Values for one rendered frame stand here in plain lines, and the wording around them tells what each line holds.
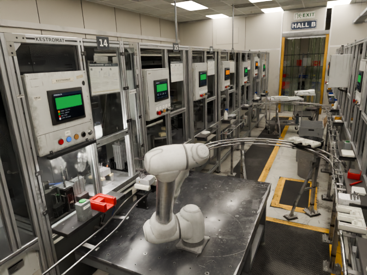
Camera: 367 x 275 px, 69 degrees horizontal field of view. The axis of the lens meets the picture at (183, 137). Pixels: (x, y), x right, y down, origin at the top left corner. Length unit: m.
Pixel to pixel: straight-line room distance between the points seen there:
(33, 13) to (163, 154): 5.30
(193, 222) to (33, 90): 1.19
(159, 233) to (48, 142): 0.84
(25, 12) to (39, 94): 4.57
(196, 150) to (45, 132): 0.89
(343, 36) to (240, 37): 3.15
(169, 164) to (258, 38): 8.96
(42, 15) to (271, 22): 6.80
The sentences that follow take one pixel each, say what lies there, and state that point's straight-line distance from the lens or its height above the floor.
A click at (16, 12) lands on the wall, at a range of 6.09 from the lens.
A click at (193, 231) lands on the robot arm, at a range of 1.79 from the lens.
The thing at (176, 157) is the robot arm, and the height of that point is 1.42.
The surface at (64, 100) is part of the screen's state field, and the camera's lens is 1.76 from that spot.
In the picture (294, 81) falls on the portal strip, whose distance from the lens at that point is 9.91.
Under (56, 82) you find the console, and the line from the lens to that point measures 1.76.
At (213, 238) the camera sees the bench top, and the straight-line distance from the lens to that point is 1.99.
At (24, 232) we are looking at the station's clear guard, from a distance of 1.82.
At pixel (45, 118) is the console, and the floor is 1.58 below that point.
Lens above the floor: 1.86
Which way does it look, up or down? 16 degrees down
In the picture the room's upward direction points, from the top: 2 degrees counter-clockwise
